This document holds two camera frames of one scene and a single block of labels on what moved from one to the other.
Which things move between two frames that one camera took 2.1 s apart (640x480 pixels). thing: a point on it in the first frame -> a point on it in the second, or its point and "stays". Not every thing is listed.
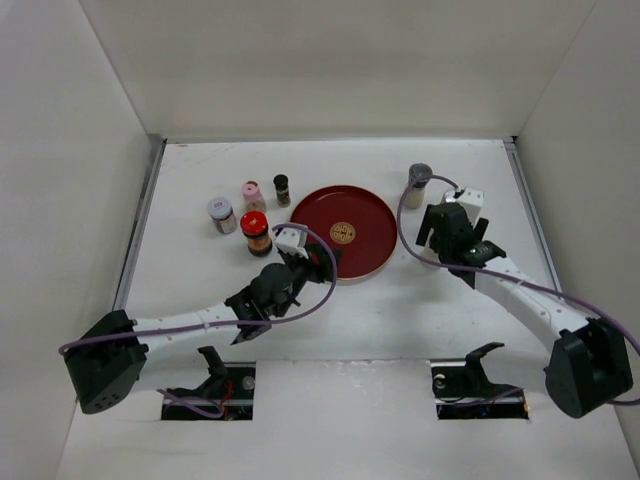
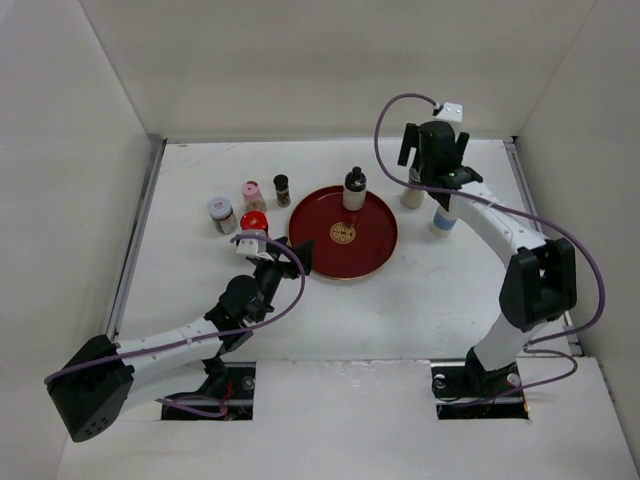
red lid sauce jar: [254, 226] stays
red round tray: [355, 221] stays
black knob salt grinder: [431, 253] -> [354, 192]
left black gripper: [320, 272] -> [289, 270]
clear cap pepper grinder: [415, 194] stays
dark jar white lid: [223, 213] stays
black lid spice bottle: [283, 194] stays
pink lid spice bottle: [253, 197] stays
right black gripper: [427, 225] -> [410, 141]
